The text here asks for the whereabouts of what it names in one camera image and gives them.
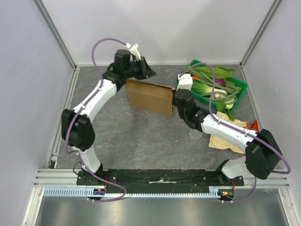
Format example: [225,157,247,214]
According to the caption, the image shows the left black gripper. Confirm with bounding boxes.
[124,56,157,81]

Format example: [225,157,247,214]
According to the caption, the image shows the brown cardboard box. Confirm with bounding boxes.
[125,79,174,117]

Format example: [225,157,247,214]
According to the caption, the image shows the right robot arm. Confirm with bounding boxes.
[173,89,282,186]

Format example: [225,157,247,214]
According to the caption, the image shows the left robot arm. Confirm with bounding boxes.
[61,44,156,185]

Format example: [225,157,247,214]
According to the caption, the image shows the green plastic tray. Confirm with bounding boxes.
[183,60,248,113]

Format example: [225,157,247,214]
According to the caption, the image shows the white mushroom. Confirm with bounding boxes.
[213,92,227,100]

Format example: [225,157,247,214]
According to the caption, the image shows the clear plastic water bottle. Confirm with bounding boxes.
[189,129,203,140]

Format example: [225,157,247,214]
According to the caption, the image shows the red onion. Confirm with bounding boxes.
[215,78,226,87]

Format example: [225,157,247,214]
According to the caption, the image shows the green leafy vegetables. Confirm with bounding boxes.
[193,65,235,79]

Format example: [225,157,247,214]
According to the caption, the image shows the green long beans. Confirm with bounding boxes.
[184,64,242,97]

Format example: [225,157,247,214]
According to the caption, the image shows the beige paper bag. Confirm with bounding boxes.
[208,112,247,154]

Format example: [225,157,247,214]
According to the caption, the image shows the red chip bag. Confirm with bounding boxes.
[245,120,259,132]

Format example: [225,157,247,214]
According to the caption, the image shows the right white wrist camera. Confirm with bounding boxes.
[176,73,193,91]

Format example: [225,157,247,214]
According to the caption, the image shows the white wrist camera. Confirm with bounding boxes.
[176,73,193,91]
[126,43,141,61]

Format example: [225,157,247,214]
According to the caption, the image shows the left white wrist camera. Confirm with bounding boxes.
[126,43,141,61]

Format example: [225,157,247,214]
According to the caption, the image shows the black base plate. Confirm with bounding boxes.
[76,168,245,194]

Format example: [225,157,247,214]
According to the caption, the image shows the white slotted cable duct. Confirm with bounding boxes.
[43,187,221,198]

